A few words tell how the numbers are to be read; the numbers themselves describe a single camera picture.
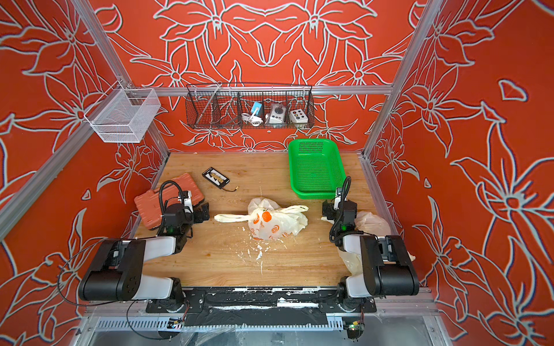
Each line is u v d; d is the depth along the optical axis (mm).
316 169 1186
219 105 983
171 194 994
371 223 797
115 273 438
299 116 946
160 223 879
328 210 837
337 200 780
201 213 834
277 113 905
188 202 812
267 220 774
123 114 908
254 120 857
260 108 843
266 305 728
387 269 443
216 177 1068
